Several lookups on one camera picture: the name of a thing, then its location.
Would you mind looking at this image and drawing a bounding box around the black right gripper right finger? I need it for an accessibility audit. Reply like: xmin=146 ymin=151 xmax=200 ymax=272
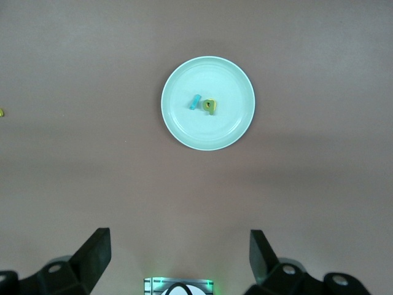
xmin=244 ymin=229 xmax=374 ymax=295

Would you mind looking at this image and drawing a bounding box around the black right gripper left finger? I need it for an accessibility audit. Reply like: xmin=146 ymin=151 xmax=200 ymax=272
xmin=0 ymin=227 xmax=111 ymax=295

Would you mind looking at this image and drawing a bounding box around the green foam letter b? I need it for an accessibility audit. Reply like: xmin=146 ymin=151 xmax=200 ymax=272
xmin=201 ymin=98 xmax=217 ymax=116

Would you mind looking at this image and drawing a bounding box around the teal foam letter y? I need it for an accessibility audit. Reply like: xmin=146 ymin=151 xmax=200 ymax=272
xmin=188 ymin=93 xmax=203 ymax=111

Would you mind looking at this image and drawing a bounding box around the green plastic plate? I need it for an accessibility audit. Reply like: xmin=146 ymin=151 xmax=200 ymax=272
xmin=160 ymin=55 xmax=256 ymax=152

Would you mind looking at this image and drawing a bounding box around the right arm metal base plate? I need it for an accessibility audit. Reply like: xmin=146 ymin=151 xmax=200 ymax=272
xmin=143 ymin=277 xmax=214 ymax=295

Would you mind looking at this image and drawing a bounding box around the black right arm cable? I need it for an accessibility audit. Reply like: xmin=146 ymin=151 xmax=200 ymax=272
xmin=165 ymin=284 xmax=192 ymax=295

